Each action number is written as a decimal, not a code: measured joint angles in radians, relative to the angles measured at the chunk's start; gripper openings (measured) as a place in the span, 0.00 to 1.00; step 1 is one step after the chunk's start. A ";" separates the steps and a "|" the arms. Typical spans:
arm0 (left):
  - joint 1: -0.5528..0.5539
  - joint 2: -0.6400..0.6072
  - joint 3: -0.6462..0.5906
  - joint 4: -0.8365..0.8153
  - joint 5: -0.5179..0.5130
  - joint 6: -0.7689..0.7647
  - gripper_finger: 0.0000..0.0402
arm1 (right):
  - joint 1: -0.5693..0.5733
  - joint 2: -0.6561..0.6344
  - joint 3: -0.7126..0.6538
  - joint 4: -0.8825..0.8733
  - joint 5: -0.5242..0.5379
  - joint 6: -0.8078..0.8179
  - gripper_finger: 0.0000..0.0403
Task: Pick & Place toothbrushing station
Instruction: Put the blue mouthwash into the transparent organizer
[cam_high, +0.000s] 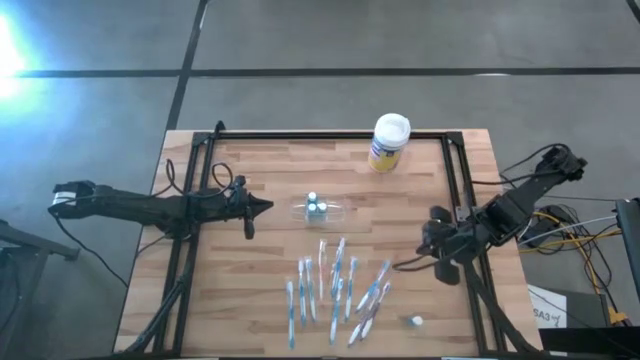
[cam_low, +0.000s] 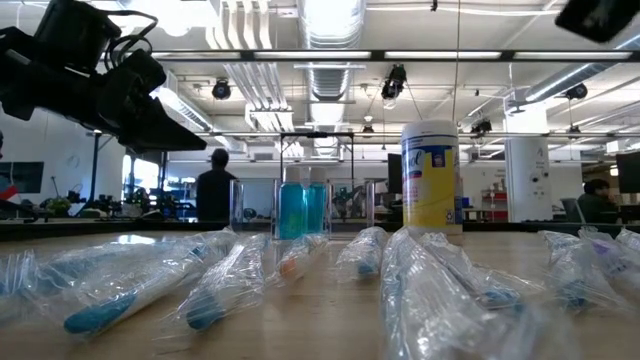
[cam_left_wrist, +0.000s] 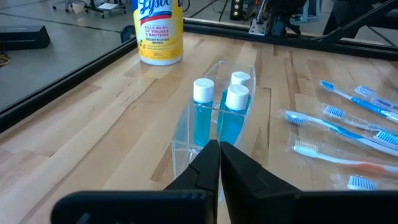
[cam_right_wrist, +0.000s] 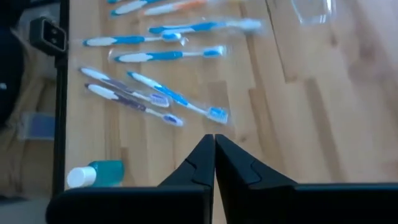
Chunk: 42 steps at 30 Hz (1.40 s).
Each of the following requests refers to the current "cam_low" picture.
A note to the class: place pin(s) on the white round column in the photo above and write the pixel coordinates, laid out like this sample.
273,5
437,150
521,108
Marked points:
527,165

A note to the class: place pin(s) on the black overhead camera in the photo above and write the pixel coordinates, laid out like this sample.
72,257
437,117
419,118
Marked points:
395,80

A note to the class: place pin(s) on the clear acrylic organizer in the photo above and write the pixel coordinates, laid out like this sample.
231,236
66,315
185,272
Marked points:
235,205

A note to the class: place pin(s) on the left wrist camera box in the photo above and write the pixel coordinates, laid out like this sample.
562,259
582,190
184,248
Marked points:
75,30

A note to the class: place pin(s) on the orange white toothbrush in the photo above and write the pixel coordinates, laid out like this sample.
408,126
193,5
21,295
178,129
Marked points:
297,262

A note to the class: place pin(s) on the black stand frame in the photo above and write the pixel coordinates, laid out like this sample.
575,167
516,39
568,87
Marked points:
317,134

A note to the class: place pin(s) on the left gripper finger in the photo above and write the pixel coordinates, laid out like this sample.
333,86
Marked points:
160,132

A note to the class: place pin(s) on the red shelf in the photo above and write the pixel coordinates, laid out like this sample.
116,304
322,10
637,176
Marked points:
495,205

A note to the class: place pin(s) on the person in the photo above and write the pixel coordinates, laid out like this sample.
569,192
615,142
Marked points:
215,195
597,202

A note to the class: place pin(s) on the green plant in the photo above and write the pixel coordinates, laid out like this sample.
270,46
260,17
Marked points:
57,205

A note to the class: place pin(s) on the black monitor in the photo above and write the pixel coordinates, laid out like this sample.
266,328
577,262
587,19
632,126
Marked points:
395,172
629,172
22,176

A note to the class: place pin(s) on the silver ventilation duct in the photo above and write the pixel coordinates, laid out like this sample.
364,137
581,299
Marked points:
327,75

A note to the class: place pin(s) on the black gantry frame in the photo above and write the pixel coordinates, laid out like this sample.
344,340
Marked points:
95,165

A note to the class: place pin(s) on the yellow Lysol wipes canister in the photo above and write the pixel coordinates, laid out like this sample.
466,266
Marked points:
430,190

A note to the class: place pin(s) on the grey office chair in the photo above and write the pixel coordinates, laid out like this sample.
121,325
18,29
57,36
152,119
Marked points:
570,210

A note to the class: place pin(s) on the silver ceiling pipe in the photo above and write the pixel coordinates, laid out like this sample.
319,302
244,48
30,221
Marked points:
560,80

